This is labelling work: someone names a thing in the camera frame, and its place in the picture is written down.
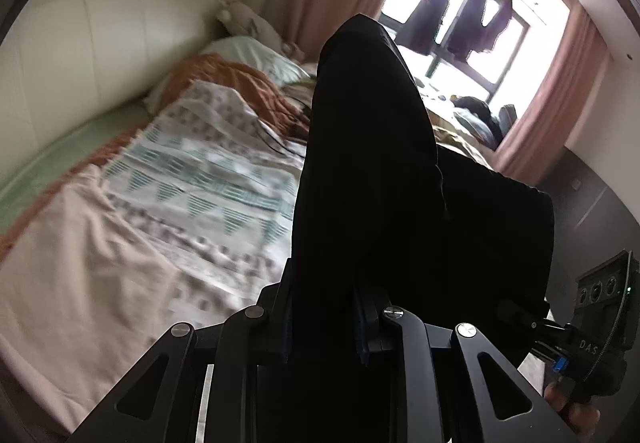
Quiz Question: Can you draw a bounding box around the hanging dark garment right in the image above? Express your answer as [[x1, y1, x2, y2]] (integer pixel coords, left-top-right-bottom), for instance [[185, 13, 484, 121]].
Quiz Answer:
[[482, 0, 513, 51]]

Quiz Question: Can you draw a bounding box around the person's right hand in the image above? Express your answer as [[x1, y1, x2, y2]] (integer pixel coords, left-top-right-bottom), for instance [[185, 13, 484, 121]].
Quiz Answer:
[[544, 382, 601, 439]]

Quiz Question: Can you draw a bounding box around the black tangled cable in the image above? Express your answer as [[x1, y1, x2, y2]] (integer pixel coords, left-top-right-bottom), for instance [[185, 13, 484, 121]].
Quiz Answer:
[[254, 92, 314, 157]]

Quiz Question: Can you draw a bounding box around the cream padded headboard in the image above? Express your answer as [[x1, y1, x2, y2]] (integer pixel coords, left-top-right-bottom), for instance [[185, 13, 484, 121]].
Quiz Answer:
[[1, 0, 266, 177]]

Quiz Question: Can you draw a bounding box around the light green pillow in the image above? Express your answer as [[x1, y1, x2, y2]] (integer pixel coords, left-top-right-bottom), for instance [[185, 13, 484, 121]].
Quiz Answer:
[[143, 36, 310, 115]]

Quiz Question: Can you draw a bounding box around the plush toy animal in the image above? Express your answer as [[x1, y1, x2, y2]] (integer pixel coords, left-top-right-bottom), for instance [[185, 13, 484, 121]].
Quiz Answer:
[[216, 1, 305, 63]]

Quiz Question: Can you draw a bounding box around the hanging dark garment left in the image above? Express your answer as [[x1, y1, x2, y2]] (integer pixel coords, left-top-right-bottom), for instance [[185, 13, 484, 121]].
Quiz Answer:
[[408, 0, 450, 55]]

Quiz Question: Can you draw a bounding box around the pink curtain right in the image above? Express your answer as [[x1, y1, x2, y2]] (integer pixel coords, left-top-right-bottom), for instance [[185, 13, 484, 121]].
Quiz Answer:
[[492, 3, 608, 185]]

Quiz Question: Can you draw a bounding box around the black button-up shirt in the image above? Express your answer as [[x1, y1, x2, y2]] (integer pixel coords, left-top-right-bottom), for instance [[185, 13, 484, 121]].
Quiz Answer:
[[278, 12, 557, 443]]

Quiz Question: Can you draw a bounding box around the hanging dark garment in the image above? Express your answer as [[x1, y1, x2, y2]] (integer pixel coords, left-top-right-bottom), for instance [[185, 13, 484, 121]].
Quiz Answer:
[[447, 0, 487, 62], [408, 0, 450, 55], [482, 0, 513, 51]]

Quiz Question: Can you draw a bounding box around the beige folded cloth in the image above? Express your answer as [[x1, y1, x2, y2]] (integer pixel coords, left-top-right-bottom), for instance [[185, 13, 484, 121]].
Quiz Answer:
[[1, 166, 179, 431]]

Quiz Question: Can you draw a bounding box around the dark clothes pile by window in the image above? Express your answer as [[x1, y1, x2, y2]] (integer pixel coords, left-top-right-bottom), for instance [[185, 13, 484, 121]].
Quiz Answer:
[[450, 96, 518, 151]]

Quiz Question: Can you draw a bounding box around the patterned geometric bed blanket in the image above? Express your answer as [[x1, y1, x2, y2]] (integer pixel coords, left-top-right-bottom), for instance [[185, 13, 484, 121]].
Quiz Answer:
[[102, 80, 306, 327]]

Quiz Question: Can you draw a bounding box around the rust brown duvet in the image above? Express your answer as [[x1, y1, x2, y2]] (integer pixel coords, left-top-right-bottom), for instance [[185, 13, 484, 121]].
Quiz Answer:
[[1, 53, 310, 258]]

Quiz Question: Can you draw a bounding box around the hanging dark garment middle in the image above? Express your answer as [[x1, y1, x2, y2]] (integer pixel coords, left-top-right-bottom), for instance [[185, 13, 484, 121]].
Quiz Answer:
[[447, 0, 487, 62]]

